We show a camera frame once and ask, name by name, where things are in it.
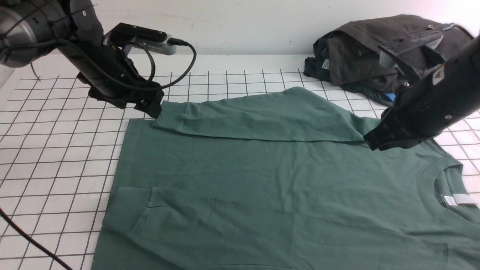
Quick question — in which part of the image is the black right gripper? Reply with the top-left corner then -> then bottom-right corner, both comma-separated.
363,62 -> 479,151

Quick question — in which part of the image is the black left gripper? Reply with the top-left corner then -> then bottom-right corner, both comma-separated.
60,36 -> 164,119

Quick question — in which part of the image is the green long-sleeve top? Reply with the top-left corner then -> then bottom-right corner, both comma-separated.
91,87 -> 479,270

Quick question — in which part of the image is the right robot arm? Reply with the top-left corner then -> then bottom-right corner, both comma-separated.
364,37 -> 480,151

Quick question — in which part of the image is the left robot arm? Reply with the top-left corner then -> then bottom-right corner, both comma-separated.
0,0 -> 168,118

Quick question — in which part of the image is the blue garment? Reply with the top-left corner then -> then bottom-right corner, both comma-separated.
384,93 -> 396,102

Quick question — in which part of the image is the dark grey crumpled garment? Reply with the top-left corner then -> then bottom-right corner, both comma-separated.
303,15 -> 474,107

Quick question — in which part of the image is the white grid table mat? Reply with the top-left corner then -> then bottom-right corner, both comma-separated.
1,56 -> 479,270

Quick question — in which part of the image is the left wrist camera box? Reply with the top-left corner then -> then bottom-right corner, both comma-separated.
106,23 -> 187,56

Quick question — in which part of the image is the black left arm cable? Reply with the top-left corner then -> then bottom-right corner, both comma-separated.
0,37 -> 197,270

